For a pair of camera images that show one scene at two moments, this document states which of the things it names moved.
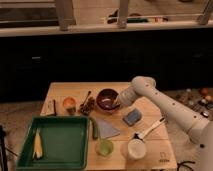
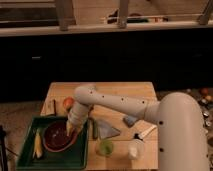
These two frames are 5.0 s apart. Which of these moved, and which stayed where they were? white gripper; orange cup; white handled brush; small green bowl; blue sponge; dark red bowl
Moved: white gripper; dark red bowl
Stayed: blue sponge; white handled brush; orange cup; small green bowl
